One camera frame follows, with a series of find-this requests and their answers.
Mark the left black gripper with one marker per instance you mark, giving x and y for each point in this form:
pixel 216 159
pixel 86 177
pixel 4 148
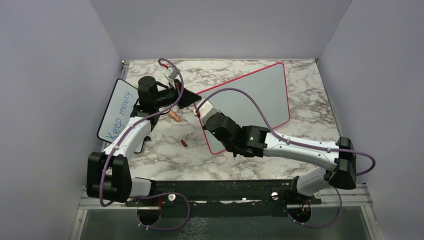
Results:
pixel 188 98

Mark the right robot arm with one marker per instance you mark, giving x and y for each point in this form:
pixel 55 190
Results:
pixel 335 160

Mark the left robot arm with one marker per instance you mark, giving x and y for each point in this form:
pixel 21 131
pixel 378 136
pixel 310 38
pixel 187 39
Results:
pixel 108 172

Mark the black framed written whiteboard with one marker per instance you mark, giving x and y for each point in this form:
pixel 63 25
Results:
pixel 118 111

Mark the pink framed whiteboard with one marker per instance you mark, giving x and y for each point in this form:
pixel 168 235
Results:
pixel 267 86

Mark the orange eraser block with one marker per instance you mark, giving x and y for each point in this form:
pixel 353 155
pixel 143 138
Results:
pixel 174 116

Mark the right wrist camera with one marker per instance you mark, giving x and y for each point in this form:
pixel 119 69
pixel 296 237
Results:
pixel 205 110

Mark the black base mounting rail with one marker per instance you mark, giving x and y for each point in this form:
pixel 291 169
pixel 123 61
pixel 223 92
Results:
pixel 221 198

